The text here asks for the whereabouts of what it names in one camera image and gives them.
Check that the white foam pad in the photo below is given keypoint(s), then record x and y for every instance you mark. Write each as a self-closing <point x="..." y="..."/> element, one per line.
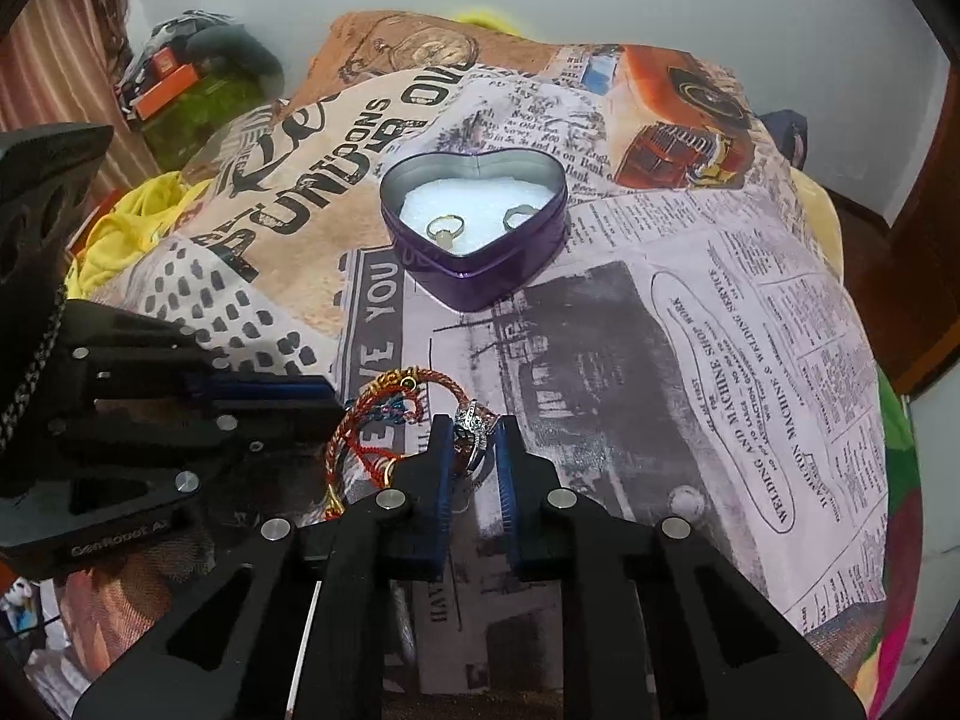
<point x="480" y="202"/>

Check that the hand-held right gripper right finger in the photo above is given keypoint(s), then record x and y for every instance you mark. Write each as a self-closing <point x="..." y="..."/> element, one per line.
<point x="510" y="484"/>

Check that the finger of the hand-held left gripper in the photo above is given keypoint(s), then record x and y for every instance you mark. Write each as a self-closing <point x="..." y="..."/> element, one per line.
<point x="195" y="439"/>
<point x="255" y="388"/>

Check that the newspaper print blanket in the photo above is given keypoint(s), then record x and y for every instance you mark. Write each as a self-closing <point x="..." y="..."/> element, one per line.
<point x="675" y="315"/>

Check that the dark cloth bundle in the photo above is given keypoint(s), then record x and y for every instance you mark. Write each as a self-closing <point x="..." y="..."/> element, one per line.
<point x="225" y="37"/>

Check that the pale yellow sheet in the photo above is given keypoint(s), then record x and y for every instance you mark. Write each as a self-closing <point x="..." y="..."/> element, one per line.
<point x="817" y="217"/>

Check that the yellow cloth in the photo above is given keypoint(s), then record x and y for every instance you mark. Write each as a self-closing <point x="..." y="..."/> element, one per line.
<point x="135" y="225"/>

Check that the silver metal rod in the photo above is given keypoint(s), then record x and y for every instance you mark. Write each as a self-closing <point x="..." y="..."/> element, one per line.
<point x="405" y="615"/>

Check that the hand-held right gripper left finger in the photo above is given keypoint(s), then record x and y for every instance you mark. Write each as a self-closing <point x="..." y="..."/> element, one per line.
<point x="441" y="480"/>

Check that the brown wooden furniture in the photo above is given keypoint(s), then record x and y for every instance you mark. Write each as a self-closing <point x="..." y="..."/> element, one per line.
<point x="915" y="240"/>

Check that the striped brown curtain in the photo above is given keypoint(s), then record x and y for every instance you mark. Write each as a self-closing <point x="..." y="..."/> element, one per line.
<point x="52" y="52"/>

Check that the purple heart-shaped tin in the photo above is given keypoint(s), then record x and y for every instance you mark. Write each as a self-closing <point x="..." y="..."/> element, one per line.
<point x="480" y="274"/>

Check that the orange box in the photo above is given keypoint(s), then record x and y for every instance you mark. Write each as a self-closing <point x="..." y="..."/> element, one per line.
<point x="169" y="82"/>

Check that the green plastic bag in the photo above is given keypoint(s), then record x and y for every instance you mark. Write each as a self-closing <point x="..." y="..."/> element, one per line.
<point x="202" y="112"/>

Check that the pink green patterned cloth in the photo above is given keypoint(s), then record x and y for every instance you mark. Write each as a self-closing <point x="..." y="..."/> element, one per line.
<point x="900" y="540"/>

